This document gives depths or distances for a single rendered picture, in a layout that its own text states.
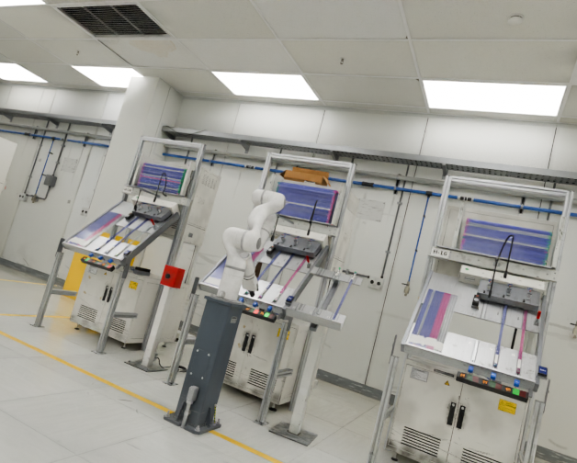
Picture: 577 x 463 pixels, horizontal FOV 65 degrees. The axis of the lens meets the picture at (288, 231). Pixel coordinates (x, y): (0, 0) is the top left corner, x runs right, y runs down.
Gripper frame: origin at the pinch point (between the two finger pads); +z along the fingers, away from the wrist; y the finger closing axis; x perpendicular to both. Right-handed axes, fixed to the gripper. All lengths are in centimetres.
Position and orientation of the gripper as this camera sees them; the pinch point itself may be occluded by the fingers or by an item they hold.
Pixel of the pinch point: (252, 293)
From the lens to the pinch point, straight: 292.5
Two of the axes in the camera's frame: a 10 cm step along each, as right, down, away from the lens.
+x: 4.0, -5.6, 7.3
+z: 1.1, 8.2, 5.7
